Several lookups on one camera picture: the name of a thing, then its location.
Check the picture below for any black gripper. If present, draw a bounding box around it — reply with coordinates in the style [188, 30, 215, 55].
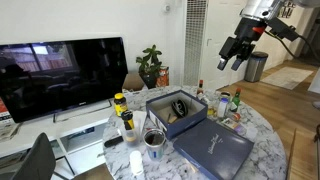
[217, 17, 268, 72]

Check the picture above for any grey-blue box lid with script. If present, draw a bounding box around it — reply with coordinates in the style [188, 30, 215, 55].
[172, 118, 255, 180]

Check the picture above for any grey-blue open box base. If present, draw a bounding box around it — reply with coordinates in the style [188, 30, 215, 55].
[145, 89, 209, 141]

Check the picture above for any brown cardboard box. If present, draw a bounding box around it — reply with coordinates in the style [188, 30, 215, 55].
[122, 73, 146, 92]

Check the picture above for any white panel door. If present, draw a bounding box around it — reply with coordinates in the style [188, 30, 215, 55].
[199, 0, 249, 90]

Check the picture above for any steel pedal trash can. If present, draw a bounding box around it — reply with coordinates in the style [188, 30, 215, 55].
[243, 51, 269, 84]

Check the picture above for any green glass bottle red cap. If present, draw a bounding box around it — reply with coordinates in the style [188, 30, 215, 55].
[229, 87, 243, 114]

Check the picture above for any hot sauce bottle red cap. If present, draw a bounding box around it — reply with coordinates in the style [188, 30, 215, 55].
[196, 79, 205, 101]

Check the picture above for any white bottle with blue cap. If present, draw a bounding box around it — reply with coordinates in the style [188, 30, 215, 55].
[216, 97, 230, 120]

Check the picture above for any clear bag of snacks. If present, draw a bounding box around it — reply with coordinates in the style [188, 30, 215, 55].
[221, 117, 248, 135]

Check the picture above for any black coiled belt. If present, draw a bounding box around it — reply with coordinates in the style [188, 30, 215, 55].
[170, 98, 189, 119]

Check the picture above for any green potted plant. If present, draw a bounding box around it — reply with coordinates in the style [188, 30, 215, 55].
[135, 44, 164, 90]

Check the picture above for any round white thermostat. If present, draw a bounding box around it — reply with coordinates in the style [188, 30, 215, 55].
[161, 2, 172, 15]

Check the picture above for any steel tumbler with white label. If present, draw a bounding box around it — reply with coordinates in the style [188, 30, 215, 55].
[143, 128, 167, 161]

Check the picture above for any yellow-capped supplement jar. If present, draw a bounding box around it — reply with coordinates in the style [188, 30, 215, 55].
[113, 92, 129, 118]

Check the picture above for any yellow bottle with black cap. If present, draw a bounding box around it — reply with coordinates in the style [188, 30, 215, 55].
[120, 110, 138, 143]

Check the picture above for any clear plastic cup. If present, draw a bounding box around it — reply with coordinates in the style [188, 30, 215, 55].
[118, 119, 141, 147]

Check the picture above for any small white plastic bottle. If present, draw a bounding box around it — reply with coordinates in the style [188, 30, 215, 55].
[129, 150, 145, 177]

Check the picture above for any dark remote control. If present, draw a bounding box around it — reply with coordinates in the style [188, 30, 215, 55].
[103, 135, 125, 149]

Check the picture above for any black flat screen television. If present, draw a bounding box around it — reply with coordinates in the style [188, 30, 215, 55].
[0, 36, 129, 124]

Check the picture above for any white television stand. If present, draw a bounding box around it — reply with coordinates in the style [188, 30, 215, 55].
[0, 99, 125, 177]

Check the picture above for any black chair back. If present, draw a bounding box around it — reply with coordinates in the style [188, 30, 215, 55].
[9, 132, 73, 180]

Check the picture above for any white wall vent grille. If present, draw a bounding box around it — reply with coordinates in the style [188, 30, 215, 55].
[182, 0, 210, 87]

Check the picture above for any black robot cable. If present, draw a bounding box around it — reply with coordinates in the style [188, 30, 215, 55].
[264, 30, 320, 63]

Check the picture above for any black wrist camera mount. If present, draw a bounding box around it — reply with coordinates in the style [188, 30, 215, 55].
[265, 16, 300, 43]

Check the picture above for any dark wall hook rack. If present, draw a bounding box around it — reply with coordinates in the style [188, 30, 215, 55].
[277, 0, 298, 20]

